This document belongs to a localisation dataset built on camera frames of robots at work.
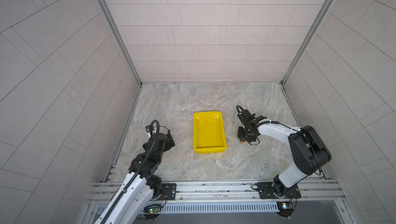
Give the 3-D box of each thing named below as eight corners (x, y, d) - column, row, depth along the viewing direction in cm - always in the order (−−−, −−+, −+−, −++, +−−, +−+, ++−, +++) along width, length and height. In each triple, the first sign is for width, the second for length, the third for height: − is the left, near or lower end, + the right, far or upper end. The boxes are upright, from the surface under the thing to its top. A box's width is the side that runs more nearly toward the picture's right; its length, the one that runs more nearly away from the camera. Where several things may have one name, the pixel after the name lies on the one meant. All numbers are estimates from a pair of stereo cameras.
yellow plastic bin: (192, 153, 85) (191, 149, 80) (194, 115, 100) (194, 110, 95) (225, 153, 85) (226, 149, 80) (222, 115, 101) (223, 110, 95)
